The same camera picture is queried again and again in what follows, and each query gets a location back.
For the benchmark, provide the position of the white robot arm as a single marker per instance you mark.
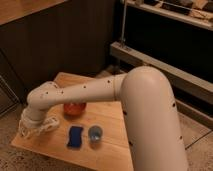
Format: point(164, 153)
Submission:
point(149, 108)

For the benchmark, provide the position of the orange bowl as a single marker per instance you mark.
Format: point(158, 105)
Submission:
point(74, 109)

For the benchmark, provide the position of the wooden board table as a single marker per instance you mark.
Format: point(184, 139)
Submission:
point(111, 153)

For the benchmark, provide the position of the blue cup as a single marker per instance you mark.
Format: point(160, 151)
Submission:
point(95, 134)

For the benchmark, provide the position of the blue sponge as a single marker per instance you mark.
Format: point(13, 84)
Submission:
point(75, 139)

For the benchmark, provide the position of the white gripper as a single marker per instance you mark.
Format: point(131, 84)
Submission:
point(29, 128)

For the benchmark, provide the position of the metal shelf rack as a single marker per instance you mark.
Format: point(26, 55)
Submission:
point(180, 47)

